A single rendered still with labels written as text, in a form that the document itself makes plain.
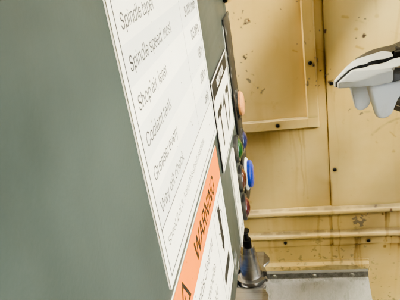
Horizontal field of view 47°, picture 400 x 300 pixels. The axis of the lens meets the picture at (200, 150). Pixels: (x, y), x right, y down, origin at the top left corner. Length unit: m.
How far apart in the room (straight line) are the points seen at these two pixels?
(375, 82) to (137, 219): 0.40
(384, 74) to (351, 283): 1.05
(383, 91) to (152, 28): 0.38
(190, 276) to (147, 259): 0.06
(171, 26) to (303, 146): 1.06
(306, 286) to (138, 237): 1.35
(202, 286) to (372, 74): 0.33
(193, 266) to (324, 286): 1.28
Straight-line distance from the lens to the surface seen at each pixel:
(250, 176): 0.49
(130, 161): 0.16
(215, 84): 0.34
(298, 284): 1.50
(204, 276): 0.26
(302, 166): 1.30
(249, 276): 0.93
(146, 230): 0.17
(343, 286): 1.50
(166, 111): 0.20
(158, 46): 0.20
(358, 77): 0.52
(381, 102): 0.54
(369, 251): 1.48
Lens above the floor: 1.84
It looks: 24 degrees down
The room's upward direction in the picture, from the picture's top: 10 degrees counter-clockwise
